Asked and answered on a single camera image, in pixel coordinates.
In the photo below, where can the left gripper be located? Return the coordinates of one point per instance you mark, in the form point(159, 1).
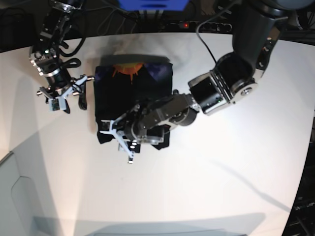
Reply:
point(110, 128)

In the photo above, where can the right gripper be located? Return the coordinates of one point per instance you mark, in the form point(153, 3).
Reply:
point(77, 87)

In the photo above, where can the black T-shirt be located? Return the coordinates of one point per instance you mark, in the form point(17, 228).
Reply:
point(121, 81)

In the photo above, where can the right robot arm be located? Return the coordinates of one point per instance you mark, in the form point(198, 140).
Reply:
point(48, 57)

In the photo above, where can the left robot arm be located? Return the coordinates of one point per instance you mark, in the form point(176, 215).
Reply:
point(259, 25)

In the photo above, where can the blue box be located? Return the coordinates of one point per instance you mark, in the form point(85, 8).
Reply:
point(172, 5)

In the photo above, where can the white power strip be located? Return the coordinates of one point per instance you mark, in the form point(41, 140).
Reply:
point(191, 26)

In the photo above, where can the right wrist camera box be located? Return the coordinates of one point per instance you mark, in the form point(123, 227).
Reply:
point(56, 104)

